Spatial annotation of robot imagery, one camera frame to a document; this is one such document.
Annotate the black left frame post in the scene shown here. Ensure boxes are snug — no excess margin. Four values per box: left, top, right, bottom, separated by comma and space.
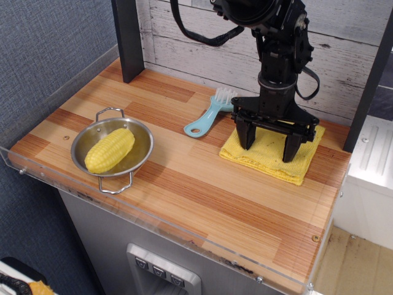
111, 0, 145, 83

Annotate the yellow toy corn cob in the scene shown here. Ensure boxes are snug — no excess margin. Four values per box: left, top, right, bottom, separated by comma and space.
84, 128, 135, 174

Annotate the grey dispenser button panel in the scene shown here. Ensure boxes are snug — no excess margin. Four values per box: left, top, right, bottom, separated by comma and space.
126, 243, 202, 294

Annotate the yellow cloth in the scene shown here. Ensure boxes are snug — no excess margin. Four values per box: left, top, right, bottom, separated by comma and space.
219, 126, 325, 186

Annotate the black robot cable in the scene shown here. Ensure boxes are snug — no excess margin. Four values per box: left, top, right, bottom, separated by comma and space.
169, 0, 245, 47

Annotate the black right frame post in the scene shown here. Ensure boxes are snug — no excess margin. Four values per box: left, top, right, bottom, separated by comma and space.
343, 12, 392, 152

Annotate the white appliance at right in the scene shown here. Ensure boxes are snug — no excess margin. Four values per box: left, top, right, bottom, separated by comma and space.
333, 116, 392, 249

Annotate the silver metal handled bowl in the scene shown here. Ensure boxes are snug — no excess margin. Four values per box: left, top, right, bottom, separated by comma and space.
71, 107, 154, 194

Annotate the yellow object bottom left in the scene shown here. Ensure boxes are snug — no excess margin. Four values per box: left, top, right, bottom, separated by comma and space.
28, 280, 55, 295

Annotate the grey cabinet under table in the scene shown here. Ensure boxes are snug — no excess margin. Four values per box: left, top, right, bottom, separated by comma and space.
60, 192, 278, 294

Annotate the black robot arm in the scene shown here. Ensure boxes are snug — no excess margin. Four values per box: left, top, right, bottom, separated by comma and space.
212, 1, 319, 163

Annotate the black frame post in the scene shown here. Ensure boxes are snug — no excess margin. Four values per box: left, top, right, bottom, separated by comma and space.
111, 0, 145, 83
343, 12, 392, 152

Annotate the clear acrylic table guard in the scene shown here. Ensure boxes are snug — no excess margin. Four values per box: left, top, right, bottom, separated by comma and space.
1, 45, 349, 293

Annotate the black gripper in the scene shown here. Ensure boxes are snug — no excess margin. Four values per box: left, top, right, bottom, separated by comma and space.
232, 92, 319, 163

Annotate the light blue dish brush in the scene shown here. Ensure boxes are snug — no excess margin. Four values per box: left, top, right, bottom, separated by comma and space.
184, 87, 238, 138

